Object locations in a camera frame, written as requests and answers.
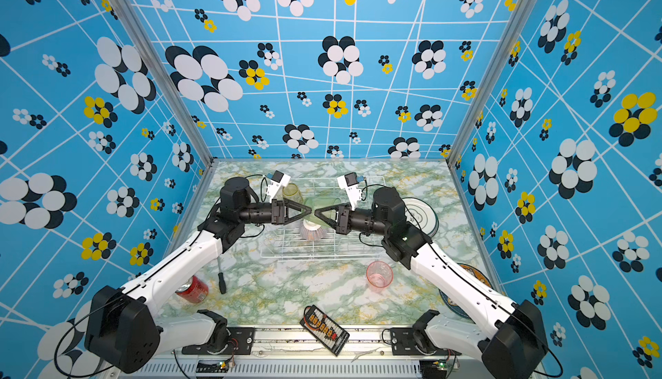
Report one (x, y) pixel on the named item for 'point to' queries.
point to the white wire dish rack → (285, 241)
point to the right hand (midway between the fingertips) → (318, 215)
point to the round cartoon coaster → (451, 305)
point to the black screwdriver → (222, 287)
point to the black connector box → (323, 331)
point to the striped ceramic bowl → (312, 231)
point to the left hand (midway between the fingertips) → (308, 214)
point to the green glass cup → (315, 203)
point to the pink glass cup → (379, 275)
